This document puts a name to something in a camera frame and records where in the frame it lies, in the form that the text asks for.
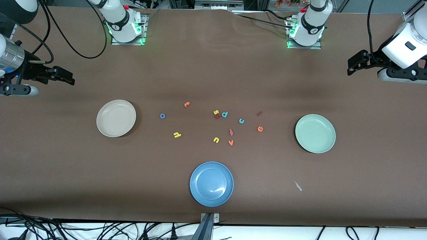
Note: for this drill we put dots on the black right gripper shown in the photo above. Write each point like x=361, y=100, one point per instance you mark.
x=30, y=70

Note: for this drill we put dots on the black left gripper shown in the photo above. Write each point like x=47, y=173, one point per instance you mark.
x=374, y=60

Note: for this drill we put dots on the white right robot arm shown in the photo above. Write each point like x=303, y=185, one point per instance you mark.
x=125, y=23

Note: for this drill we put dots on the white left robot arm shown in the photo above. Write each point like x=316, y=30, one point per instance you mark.
x=312, y=30

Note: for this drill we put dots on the beige brown plate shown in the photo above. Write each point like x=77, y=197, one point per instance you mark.
x=116, y=118

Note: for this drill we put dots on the green plate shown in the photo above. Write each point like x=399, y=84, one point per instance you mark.
x=315, y=133

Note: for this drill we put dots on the orange patterned object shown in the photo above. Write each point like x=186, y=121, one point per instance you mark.
x=290, y=2

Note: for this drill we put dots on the small white paper scrap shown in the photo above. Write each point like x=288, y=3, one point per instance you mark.
x=298, y=186

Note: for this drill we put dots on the brown table cover sheet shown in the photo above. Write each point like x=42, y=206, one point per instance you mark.
x=213, y=66

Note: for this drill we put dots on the grey power strip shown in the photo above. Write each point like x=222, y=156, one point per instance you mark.
x=217, y=5

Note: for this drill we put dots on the black power plug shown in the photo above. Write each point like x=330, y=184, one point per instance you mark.
x=145, y=234
x=173, y=233

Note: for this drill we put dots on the blue plate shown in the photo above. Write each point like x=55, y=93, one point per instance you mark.
x=211, y=184

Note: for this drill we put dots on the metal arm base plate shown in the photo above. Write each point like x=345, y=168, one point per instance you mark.
x=115, y=42
x=317, y=47

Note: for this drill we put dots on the aluminium frame profile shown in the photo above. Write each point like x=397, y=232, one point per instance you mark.
x=412, y=15
x=13, y=31

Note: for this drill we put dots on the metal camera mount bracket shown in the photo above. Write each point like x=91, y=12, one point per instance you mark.
x=208, y=218

